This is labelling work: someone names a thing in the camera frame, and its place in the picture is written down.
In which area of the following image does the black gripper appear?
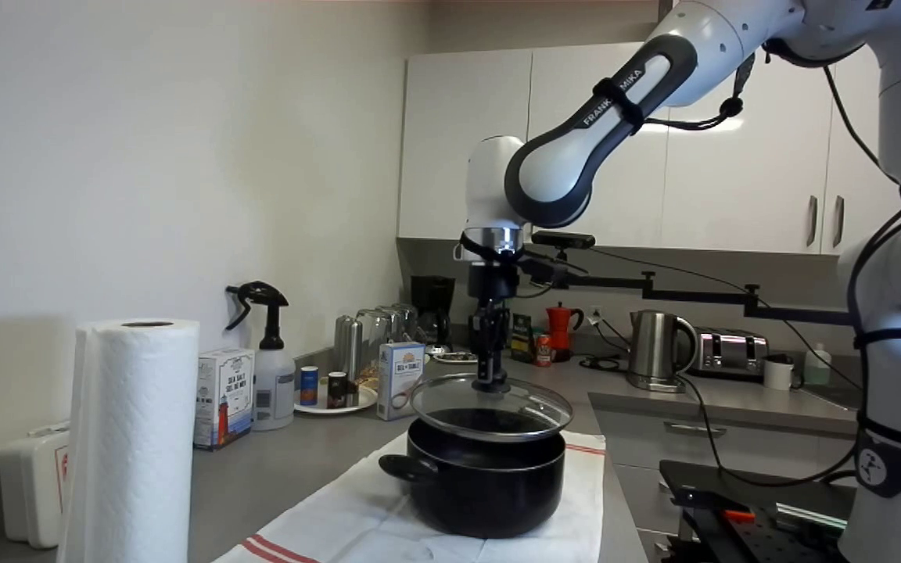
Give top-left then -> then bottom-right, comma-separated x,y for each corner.
466,246 -> 527,394

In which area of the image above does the red coffee pot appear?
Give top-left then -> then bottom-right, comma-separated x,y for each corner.
545,299 -> 588,363

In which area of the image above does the black cooking pot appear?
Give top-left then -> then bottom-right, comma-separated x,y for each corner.
376,403 -> 570,540

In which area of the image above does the black coffee machine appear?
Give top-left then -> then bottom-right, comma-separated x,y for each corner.
410,273 -> 456,348

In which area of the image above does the blue white carton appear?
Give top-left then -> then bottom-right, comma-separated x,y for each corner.
376,337 -> 430,421

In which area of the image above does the white round plate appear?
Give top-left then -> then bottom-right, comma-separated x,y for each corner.
291,389 -> 383,419

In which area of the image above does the small dark jar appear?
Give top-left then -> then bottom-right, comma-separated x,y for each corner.
324,370 -> 354,410

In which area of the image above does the stainless steel electric kettle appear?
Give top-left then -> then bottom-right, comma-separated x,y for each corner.
627,306 -> 704,394

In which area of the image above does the small jar with blue label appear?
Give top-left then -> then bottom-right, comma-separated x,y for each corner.
297,363 -> 326,410

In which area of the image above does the white spray bottle black trigger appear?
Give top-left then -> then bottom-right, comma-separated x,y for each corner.
223,277 -> 302,436

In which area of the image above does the white towel with red stripes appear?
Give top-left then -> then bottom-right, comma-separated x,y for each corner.
214,427 -> 609,563

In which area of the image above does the silver toaster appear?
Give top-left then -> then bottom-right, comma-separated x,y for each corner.
692,330 -> 773,381

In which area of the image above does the small white carton box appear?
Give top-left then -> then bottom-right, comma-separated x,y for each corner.
193,348 -> 261,454

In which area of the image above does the white cup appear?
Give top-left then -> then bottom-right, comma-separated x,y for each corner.
760,358 -> 799,394

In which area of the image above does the green plastic bottle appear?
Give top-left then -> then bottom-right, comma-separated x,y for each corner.
801,340 -> 835,392

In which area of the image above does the white paper towel roll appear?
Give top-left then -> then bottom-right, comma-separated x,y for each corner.
57,317 -> 205,563

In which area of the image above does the white box with red print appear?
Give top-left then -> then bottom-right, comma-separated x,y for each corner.
0,421 -> 77,550

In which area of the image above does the black stereo camera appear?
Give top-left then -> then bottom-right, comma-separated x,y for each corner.
529,228 -> 599,254

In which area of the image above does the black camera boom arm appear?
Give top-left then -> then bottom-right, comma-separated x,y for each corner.
516,246 -> 857,330

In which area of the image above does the black power cable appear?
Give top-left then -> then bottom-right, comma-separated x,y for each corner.
676,371 -> 865,491

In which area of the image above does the white wall cabinet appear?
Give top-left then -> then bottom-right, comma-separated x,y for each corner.
398,42 -> 888,260

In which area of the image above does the black clamp with red handle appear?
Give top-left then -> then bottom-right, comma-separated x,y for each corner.
719,505 -> 760,529

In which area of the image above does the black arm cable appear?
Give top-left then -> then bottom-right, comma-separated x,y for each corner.
641,46 -> 756,136

